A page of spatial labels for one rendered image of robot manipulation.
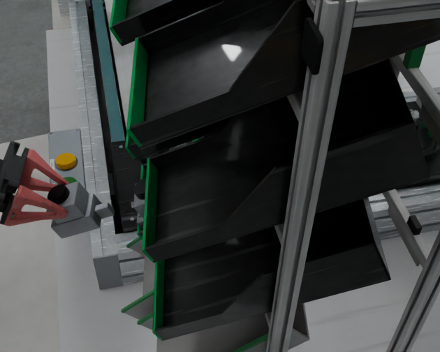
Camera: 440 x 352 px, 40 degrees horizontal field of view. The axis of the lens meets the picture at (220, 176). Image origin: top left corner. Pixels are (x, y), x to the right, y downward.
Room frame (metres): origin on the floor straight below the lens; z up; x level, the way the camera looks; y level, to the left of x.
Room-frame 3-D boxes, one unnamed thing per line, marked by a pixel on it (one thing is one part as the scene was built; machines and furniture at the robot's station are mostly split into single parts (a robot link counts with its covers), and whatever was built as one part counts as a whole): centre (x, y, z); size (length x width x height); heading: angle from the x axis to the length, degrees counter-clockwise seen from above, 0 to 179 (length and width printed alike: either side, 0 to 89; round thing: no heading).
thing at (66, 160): (0.88, 0.32, 0.96); 0.04 x 0.04 x 0.02
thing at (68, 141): (0.88, 0.32, 0.93); 0.21 x 0.07 x 0.06; 13
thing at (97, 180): (1.08, 0.30, 0.91); 0.89 x 0.06 x 0.11; 13
